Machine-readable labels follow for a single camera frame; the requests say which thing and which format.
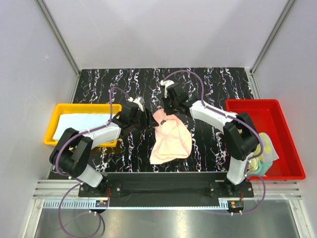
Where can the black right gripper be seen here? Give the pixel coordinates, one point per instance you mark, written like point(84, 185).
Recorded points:
point(167, 111)

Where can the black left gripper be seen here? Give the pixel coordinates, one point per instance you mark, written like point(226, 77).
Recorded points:
point(150, 122)

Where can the pink towel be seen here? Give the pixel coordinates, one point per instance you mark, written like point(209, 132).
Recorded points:
point(173, 139)

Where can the light blue towel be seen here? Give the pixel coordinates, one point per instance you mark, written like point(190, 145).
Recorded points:
point(82, 122)

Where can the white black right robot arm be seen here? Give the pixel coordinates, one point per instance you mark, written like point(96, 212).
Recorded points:
point(240, 134)

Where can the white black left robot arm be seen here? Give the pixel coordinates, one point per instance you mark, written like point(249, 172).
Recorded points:
point(71, 154)

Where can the yellow plastic tray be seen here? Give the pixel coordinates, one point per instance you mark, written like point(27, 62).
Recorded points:
point(61, 109)

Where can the red plastic tray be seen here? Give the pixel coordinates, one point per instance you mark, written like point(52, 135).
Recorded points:
point(268, 117)

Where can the left connector box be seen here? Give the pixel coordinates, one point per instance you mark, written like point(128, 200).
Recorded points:
point(102, 204)

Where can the connector box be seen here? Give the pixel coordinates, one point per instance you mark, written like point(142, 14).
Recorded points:
point(237, 204)
point(102, 204)

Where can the green yellow towel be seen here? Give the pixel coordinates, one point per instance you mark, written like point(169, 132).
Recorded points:
point(261, 164)

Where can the right connector box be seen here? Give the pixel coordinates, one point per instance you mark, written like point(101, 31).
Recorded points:
point(237, 204)

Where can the black mounting base plate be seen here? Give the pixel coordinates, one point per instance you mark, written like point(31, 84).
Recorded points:
point(173, 177)

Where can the white cable duct strip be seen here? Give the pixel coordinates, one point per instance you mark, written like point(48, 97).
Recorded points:
point(132, 205)

